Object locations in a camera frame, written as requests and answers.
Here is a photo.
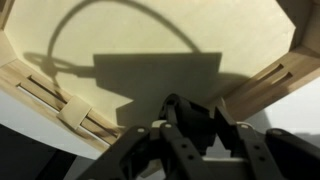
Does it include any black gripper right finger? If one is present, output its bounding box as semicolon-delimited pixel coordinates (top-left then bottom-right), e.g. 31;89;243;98
213;105;320;180

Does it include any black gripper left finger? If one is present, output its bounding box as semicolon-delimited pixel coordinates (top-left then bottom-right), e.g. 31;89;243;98
76;94;214;180

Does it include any black lumpy object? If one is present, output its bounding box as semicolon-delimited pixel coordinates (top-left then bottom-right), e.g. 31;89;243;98
168;93;219;156

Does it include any light wooden slotted tray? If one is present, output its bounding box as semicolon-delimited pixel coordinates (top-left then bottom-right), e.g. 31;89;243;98
0;0;320;158

